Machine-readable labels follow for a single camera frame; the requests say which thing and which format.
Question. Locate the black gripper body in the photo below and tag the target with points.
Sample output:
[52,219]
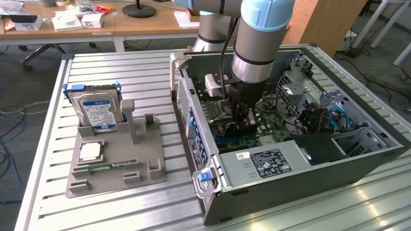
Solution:
[247,93]

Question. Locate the green graphics card black shroud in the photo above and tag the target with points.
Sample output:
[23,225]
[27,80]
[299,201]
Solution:
[234,131]

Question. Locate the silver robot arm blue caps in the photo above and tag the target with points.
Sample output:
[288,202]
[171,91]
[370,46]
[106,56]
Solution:
[256,48]

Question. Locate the CPU socket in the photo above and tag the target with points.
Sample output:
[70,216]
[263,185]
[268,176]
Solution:
[224,107]

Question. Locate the green motherboard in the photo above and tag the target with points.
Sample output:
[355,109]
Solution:
[272,118]

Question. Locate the silver chipset heatsink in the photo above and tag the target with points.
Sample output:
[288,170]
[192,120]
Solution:
[268,140]

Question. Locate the silver perforated disk cage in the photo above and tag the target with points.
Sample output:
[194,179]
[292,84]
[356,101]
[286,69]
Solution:
[295,93]

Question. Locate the blue card retainer strip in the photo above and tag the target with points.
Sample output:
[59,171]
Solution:
[196,134]

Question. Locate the grey power supply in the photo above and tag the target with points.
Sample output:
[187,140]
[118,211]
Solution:
[238,173]

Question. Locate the blue case latch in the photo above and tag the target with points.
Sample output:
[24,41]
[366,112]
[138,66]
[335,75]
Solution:
[206,178]

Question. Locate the black open PC case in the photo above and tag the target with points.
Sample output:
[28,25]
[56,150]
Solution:
[288,192]

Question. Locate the white paper stack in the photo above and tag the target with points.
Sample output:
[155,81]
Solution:
[184,22]

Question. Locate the brown cardboard box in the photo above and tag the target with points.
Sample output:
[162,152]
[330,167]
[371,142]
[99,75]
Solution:
[194,15]

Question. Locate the black power adapter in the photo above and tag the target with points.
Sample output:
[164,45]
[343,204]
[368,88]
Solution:
[352,53]

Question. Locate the grey parts rack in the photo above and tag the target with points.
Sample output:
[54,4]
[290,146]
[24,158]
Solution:
[119,156]

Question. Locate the hard disk blue caddy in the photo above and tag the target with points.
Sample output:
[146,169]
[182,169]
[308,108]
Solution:
[96,113]

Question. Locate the green RAM stick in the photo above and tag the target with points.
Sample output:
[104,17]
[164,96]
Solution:
[108,166]

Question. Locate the black round lamp base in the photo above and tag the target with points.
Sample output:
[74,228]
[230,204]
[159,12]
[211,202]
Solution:
[139,11]

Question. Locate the silver CPU chip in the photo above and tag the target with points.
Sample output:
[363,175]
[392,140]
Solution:
[90,151]

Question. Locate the small white labelled box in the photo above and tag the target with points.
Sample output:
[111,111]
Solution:
[92,21]

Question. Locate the red packet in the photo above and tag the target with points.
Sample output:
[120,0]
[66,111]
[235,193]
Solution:
[103,9]

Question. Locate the clear bag dark parts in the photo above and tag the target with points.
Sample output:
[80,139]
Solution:
[84,6]

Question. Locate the white box with white roll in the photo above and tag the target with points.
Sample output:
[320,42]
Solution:
[67,24]

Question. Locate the black chair base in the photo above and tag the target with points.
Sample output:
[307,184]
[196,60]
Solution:
[42,51]

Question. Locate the beige tape roll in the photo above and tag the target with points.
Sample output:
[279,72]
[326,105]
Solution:
[62,2]

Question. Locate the grey cup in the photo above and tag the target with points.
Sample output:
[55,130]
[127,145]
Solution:
[47,3]

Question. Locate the white box black lid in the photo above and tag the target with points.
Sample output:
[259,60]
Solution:
[27,24]

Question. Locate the orange book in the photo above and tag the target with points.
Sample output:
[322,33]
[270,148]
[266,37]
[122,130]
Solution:
[8,26]

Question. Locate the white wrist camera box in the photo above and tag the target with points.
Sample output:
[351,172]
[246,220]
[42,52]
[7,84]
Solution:
[214,85]

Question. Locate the silver disk bay bracket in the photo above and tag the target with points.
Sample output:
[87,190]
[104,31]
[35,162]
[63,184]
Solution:
[363,142]

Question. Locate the white table frame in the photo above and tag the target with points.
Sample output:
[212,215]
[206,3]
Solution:
[384,14]

